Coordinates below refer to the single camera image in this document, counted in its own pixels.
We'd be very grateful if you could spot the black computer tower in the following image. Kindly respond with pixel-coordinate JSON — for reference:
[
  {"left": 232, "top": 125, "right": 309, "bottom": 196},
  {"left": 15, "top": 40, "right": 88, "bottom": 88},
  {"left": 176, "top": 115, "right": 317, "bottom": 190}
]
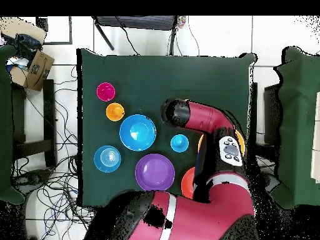
[{"left": 263, "top": 83, "right": 282, "bottom": 146}]

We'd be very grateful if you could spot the blue cup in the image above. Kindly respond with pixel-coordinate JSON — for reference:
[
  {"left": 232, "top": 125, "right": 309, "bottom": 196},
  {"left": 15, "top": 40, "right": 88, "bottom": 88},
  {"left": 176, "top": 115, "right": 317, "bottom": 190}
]
[{"left": 170, "top": 134, "right": 190, "bottom": 154}]

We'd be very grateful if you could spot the large blue bowl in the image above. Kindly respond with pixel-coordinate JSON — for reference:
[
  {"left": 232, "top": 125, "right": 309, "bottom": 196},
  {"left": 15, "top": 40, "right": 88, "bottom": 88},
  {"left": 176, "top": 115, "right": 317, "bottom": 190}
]
[{"left": 119, "top": 114, "right": 158, "bottom": 153}]

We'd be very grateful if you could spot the purple bowl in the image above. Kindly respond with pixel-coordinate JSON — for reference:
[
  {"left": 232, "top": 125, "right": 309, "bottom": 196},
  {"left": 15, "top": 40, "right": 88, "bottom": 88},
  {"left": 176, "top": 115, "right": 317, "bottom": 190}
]
[{"left": 134, "top": 153, "right": 176, "bottom": 193}]

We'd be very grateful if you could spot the orange cup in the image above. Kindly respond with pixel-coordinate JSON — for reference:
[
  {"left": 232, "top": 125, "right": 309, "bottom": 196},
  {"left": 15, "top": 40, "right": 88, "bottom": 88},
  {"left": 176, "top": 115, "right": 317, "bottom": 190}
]
[{"left": 105, "top": 102, "right": 126, "bottom": 123}]

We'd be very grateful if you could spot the dark green tablecloth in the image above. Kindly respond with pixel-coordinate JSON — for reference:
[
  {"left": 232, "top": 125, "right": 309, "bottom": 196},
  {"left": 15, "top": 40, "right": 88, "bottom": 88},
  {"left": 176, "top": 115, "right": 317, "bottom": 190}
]
[{"left": 76, "top": 47, "right": 258, "bottom": 208}]

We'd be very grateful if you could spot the small blue bowl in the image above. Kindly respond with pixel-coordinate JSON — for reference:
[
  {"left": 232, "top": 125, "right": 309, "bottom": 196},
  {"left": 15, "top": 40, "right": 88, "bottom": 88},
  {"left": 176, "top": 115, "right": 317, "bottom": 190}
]
[{"left": 93, "top": 145, "right": 123, "bottom": 174}]

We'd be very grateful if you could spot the large red bowl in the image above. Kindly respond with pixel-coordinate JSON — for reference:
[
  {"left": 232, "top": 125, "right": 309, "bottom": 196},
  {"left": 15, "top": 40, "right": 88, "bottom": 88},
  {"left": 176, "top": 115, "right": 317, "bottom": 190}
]
[{"left": 181, "top": 166, "right": 196, "bottom": 200}]

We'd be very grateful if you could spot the pink cup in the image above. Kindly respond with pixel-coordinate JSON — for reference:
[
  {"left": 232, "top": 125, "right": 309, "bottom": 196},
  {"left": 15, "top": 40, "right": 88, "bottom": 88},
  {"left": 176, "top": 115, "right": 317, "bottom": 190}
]
[{"left": 96, "top": 82, "right": 116, "bottom": 103}]

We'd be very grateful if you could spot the large orange bowl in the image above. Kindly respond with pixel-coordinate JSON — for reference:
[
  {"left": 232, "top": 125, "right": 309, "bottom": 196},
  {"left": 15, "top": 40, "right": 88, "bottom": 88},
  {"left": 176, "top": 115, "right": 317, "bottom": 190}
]
[{"left": 197, "top": 129, "right": 246, "bottom": 157}]

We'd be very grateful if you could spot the black bench stand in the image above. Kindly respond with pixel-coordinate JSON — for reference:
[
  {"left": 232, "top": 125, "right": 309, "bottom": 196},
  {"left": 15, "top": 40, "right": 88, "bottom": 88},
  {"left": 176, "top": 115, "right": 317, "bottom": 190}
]
[{"left": 11, "top": 79, "right": 58, "bottom": 168}]

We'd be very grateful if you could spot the black folding chair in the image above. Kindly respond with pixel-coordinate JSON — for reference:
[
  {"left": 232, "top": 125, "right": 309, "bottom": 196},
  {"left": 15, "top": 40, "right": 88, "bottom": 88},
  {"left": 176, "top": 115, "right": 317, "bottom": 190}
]
[{"left": 91, "top": 16, "right": 179, "bottom": 56}]

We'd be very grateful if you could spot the multicoloured small toy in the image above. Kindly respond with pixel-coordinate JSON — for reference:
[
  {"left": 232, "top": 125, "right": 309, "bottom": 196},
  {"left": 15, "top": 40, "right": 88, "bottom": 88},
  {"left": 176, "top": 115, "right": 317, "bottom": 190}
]
[{"left": 176, "top": 16, "right": 188, "bottom": 29}]

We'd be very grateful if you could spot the grey black floor base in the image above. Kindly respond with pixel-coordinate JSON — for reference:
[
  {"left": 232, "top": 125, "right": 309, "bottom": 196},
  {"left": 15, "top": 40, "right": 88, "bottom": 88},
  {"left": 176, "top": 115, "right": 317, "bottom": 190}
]
[
  {"left": 11, "top": 168, "right": 53, "bottom": 196},
  {"left": 259, "top": 172, "right": 281, "bottom": 197}
]

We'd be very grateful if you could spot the cardboard box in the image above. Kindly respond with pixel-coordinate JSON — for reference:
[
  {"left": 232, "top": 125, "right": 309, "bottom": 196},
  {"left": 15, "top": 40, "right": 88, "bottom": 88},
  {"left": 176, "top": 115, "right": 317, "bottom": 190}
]
[{"left": 0, "top": 16, "right": 56, "bottom": 92}]

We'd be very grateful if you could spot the green cloth covered table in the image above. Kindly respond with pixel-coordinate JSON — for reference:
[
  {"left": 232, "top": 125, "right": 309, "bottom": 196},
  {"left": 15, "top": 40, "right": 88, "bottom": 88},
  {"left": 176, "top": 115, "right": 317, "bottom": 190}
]
[
  {"left": 273, "top": 46, "right": 320, "bottom": 210},
  {"left": 0, "top": 44, "right": 26, "bottom": 206}
]

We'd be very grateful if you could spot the black plastic bag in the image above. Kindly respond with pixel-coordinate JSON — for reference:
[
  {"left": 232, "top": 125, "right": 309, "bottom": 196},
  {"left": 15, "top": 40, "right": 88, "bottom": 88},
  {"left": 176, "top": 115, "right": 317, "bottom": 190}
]
[{"left": 12, "top": 33, "right": 43, "bottom": 63}]

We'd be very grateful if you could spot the tangle of floor cables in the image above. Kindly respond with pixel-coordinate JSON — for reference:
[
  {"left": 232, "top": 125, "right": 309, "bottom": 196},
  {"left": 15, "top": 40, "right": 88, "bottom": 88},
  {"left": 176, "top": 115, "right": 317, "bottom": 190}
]
[{"left": 11, "top": 64, "right": 101, "bottom": 240}]

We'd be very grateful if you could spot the black metal frame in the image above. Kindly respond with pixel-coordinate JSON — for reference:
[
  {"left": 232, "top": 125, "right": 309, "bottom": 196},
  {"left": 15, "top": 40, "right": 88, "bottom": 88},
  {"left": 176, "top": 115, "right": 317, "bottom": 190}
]
[{"left": 35, "top": 16, "right": 74, "bottom": 46}]

